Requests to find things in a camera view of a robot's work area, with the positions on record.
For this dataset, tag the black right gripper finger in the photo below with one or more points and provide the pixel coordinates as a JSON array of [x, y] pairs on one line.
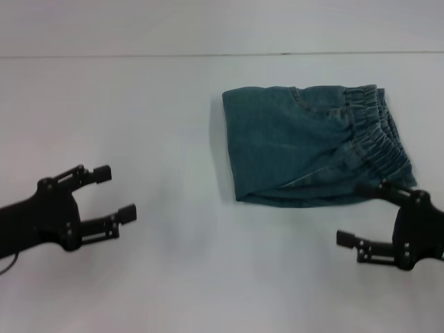
[[371, 190], [345, 238]]

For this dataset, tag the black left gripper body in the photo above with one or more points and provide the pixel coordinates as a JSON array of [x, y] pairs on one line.
[[45, 215]]

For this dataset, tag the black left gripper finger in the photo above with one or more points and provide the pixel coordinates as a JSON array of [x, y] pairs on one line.
[[126, 213], [102, 173]]

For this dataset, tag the blue denim shorts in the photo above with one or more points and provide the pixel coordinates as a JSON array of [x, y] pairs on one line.
[[277, 138]]

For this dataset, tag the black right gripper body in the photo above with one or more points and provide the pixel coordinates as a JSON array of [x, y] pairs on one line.
[[419, 229]]

